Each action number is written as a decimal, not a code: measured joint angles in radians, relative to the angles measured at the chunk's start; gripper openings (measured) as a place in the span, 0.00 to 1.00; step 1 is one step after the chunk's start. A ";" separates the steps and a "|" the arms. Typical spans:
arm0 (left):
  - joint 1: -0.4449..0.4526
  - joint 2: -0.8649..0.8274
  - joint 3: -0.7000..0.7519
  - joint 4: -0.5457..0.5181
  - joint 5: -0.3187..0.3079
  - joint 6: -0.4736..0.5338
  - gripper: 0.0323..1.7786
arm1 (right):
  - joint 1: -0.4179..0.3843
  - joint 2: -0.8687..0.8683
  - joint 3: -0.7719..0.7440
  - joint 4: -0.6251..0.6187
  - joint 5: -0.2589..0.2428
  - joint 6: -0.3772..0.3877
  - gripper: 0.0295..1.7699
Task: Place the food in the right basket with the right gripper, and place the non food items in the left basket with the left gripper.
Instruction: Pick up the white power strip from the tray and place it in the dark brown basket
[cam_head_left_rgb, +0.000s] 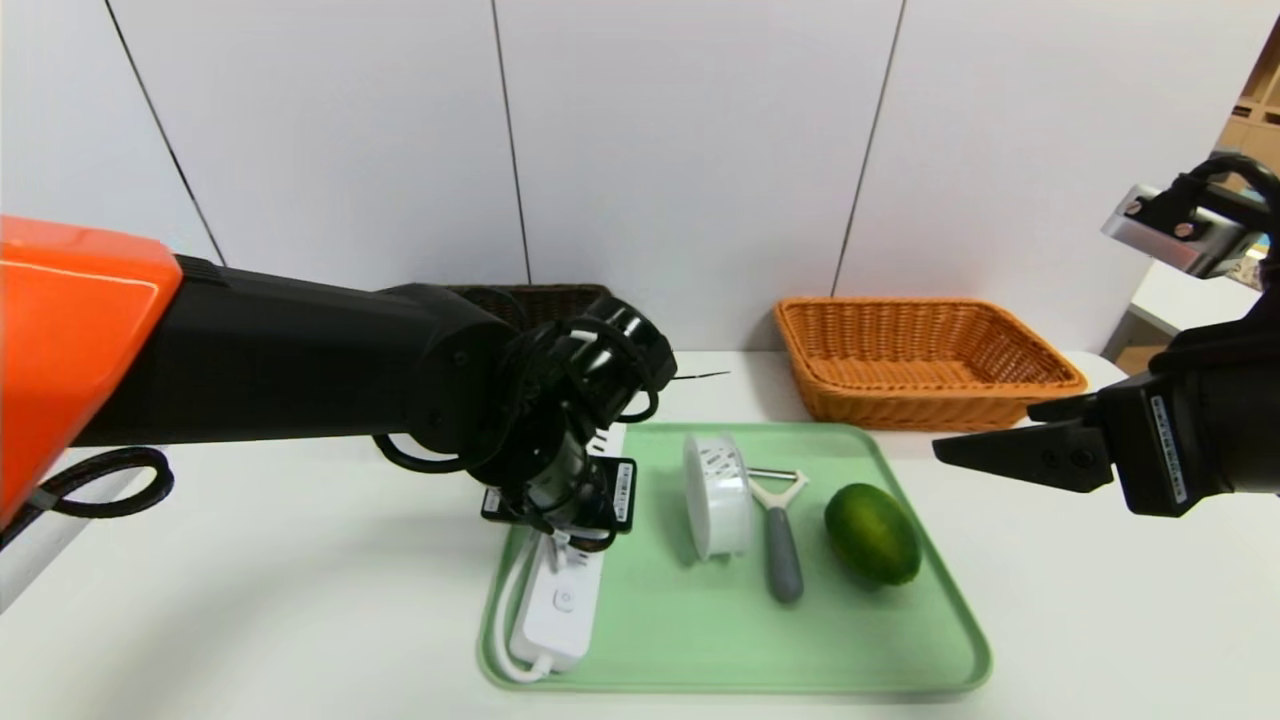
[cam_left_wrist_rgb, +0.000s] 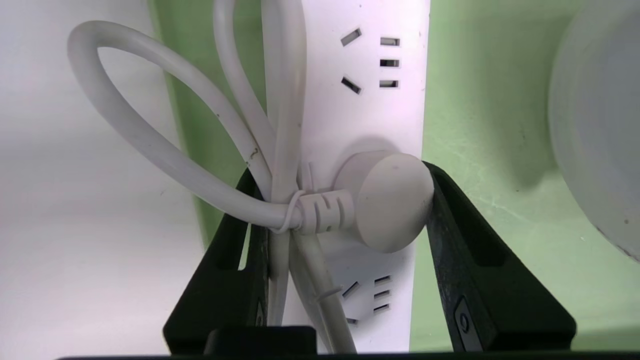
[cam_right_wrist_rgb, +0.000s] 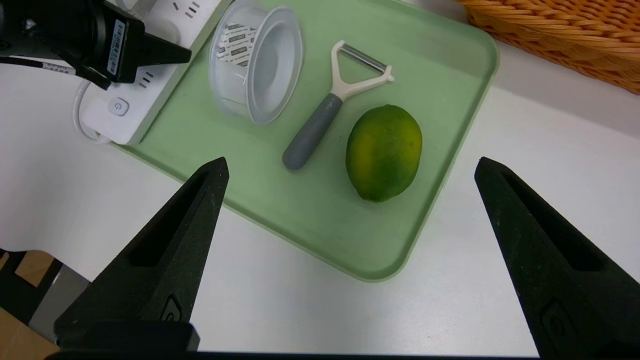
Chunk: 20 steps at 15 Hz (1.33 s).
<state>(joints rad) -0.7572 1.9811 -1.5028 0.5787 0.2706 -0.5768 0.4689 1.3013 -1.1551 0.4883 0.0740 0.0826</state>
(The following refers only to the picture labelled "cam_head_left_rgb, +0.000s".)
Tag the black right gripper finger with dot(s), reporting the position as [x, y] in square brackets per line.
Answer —
[1040, 455]
[1070, 408]

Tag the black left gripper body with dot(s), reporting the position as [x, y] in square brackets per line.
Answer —
[612, 492]

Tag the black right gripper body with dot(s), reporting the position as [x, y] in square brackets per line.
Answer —
[1150, 445]

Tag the green lime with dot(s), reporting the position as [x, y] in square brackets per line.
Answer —
[873, 535]

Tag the orange wicker basket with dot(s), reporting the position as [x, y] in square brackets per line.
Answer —
[920, 400]

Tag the dark brown wicker basket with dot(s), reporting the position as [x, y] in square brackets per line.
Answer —
[540, 300]

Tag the white side table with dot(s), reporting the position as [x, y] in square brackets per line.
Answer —
[1190, 300]

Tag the light green plastic tray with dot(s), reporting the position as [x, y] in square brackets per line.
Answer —
[700, 640]

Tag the wooden shelf unit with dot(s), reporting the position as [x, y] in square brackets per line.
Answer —
[1255, 110]

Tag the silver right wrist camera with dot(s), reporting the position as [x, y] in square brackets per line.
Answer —
[1180, 235]

